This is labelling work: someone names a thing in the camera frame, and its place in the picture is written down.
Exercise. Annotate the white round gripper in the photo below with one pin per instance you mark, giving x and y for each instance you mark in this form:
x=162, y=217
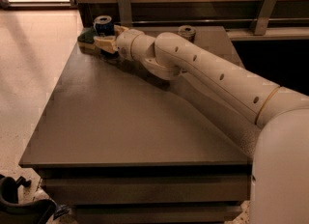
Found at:
x=125, y=42

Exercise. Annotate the blue pepsi can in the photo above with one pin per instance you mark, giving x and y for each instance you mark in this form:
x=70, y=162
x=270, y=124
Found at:
x=104, y=26

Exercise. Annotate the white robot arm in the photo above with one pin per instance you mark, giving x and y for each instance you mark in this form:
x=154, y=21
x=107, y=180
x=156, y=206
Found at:
x=280, y=180

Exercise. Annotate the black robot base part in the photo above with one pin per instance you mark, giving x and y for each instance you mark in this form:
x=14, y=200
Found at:
x=37, y=212

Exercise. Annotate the green yellow sponge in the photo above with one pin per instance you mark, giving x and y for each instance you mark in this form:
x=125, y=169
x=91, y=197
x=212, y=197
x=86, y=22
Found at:
x=86, y=38

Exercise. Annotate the silver energy drink can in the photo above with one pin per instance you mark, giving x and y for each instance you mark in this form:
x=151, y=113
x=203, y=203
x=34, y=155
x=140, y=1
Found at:
x=187, y=32

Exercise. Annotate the grey drawer cabinet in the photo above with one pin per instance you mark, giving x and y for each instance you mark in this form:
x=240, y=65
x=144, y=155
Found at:
x=121, y=146

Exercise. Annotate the left metal bracket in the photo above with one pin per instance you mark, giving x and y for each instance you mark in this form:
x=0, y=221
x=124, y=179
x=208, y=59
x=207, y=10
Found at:
x=125, y=13

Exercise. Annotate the metal bracket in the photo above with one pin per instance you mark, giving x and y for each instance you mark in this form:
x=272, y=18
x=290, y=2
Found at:
x=125, y=13
x=260, y=23

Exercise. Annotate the right metal bracket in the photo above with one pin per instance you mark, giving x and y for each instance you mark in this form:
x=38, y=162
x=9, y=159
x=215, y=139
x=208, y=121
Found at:
x=260, y=23

